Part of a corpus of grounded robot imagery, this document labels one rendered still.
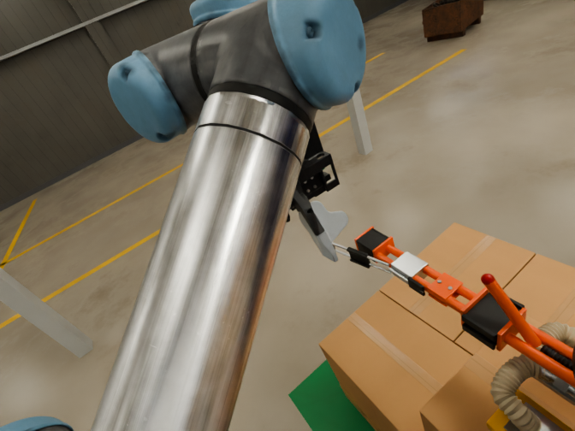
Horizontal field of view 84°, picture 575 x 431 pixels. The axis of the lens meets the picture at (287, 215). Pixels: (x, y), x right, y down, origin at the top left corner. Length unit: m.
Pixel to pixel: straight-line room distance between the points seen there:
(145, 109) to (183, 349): 0.20
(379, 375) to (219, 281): 1.31
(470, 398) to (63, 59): 9.38
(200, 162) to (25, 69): 9.43
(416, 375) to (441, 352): 0.14
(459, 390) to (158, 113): 0.91
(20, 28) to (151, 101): 9.33
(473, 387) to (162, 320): 0.89
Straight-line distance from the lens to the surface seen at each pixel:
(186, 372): 0.19
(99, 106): 9.53
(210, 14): 0.38
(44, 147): 9.79
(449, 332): 1.54
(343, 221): 0.46
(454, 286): 0.84
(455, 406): 0.98
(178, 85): 0.29
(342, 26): 0.22
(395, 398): 1.42
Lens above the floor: 1.86
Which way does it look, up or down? 34 degrees down
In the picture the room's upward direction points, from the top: 24 degrees counter-clockwise
